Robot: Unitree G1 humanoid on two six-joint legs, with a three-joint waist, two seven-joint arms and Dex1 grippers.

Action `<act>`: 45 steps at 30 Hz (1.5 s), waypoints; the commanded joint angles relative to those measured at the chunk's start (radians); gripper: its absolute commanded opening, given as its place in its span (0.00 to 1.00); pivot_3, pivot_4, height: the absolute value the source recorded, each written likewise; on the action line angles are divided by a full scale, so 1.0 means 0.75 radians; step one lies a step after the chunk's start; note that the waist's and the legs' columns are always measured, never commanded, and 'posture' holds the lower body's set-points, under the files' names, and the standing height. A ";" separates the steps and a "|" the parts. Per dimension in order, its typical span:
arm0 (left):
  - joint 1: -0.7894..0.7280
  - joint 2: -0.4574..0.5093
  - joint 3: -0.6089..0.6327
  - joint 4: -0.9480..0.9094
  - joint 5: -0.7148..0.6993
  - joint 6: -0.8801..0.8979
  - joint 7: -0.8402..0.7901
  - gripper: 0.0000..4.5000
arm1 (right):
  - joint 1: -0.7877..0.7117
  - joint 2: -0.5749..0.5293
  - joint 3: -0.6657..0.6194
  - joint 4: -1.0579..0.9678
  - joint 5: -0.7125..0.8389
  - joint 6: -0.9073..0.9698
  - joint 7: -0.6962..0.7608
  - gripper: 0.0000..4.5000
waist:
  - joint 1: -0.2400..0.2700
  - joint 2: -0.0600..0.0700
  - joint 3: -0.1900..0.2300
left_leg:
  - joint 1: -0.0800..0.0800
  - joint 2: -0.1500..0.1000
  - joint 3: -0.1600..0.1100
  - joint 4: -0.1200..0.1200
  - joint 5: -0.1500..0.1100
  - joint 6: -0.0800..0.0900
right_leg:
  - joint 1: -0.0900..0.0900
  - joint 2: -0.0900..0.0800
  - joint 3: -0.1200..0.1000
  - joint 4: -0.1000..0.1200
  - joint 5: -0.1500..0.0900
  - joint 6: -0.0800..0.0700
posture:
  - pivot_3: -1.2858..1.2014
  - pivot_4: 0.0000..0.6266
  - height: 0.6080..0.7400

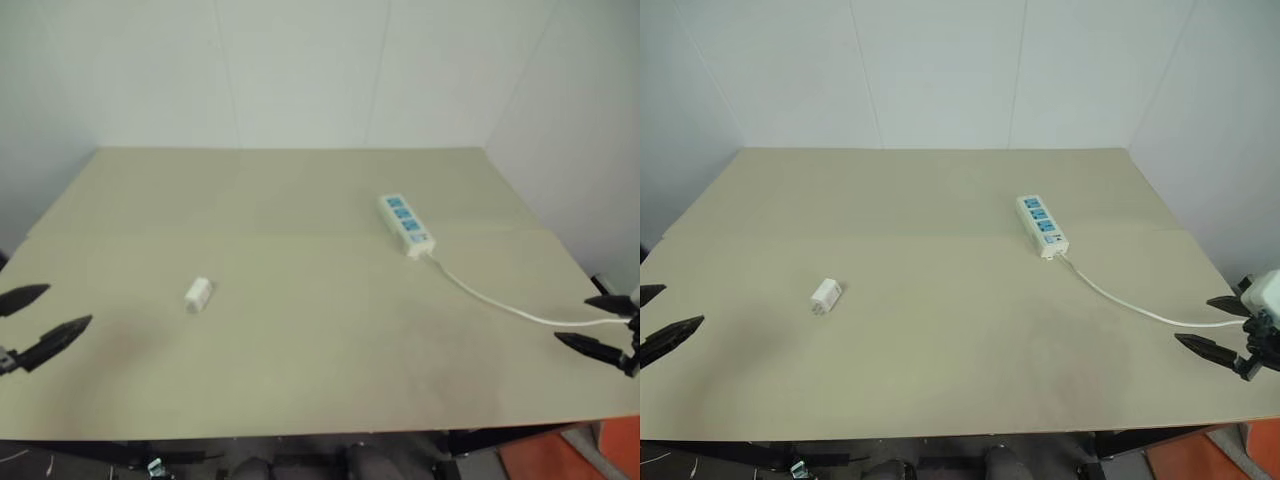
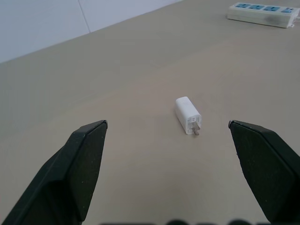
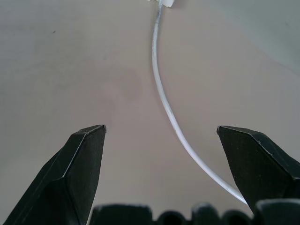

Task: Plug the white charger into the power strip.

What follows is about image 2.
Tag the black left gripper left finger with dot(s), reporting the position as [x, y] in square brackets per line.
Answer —
[63, 173]

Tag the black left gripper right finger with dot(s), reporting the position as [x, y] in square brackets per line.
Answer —
[267, 168]

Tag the white charger plug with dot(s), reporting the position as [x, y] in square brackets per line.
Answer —
[186, 116]

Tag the white power strip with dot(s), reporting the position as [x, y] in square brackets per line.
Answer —
[262, 14]

